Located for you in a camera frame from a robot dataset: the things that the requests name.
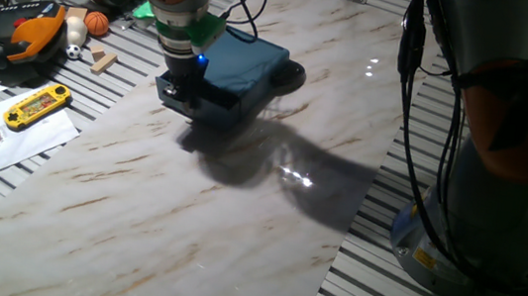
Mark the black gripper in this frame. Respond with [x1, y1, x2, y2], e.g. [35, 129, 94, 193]
[155, 48, 212, 114]

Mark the blue drawer box casing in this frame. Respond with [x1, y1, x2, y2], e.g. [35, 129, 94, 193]
[191, 23, 294, 122]

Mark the long wooden block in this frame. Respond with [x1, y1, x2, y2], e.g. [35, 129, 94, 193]
[89, 49, 120, 77]

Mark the small wooden block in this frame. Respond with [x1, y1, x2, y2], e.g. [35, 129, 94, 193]
[87, 43, 108, 63]

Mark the black round disc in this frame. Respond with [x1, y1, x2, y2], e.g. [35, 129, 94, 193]
[269, 57, 310, 100]

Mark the small orange basketball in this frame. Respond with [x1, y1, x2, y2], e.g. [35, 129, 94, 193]
[81, 9, 112, 40]

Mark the marble pattern mat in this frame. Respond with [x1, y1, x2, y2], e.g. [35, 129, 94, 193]
[0, 0, 440, 296]

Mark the small soccer ball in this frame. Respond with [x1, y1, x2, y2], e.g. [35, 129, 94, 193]
[64, 43, 83, 61]

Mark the white gourd shaped toy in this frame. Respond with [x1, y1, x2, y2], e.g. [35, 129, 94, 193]
[62, 14, 91, 50]

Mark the flat tan wooden block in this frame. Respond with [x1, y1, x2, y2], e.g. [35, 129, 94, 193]
[64, 5, 89, 22]

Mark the yellow handheld game console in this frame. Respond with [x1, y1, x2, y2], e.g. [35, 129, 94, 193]
[1, 78, 74, 139]

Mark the blank white paper sheet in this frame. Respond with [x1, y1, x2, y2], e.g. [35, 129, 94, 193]
[0, 82, 85, 210]

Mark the black and orange teach pendant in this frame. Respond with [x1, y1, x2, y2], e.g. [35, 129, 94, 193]
[0, 0, 70, 80]

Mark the green printed wrist mount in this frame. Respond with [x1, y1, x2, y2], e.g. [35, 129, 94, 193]
[128, 0, 229, 51]

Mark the silver metal bracket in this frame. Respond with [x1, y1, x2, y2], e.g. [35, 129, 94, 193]
[116, 1, 152, 33]

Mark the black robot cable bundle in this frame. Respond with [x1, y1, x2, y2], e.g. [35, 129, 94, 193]
[195, 0, 492, 274]

